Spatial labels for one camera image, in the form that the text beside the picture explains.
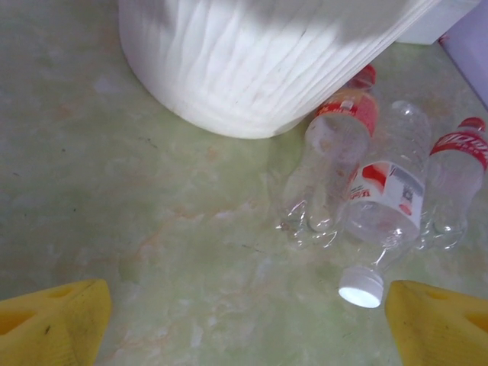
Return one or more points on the white-capped bottle red-white label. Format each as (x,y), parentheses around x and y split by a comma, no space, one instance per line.
(385,183)

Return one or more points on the red-capped bottle red label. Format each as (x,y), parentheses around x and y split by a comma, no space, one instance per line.
(343,110)
(461,146)

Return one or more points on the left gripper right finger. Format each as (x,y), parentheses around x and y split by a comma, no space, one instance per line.
(442,331)

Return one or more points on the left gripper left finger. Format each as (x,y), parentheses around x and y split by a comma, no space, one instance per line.
(49,328)

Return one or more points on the white bin with liner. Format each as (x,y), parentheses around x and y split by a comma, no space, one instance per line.
(248,68)

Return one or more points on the white lidded plastic box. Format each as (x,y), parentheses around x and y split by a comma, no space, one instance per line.
(438,23)

